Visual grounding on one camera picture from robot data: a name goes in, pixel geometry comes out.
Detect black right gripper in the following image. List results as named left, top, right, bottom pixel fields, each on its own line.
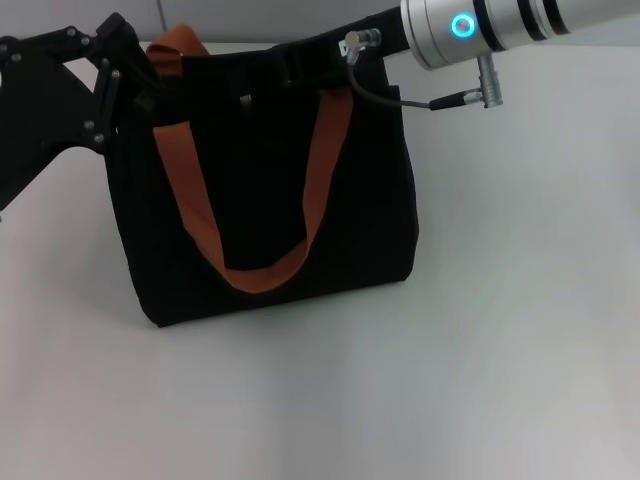
left=272, top=7, right=415, bottom=86

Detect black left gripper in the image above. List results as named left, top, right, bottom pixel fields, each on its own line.
left=0, top=13, right=144, bottom=211

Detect black fabric food bag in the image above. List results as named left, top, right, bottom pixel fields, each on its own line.
left=103, top=24, right=421, bottom=330

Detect right gripper cable silver plugs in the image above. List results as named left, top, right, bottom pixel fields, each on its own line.
left=343, top=28, right=505, bottom=112

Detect orange fabric bag handle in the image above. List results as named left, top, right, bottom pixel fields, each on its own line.
left=145, top=24, right=211, bottom=81
left=152, top=84, right=355, bottom=293

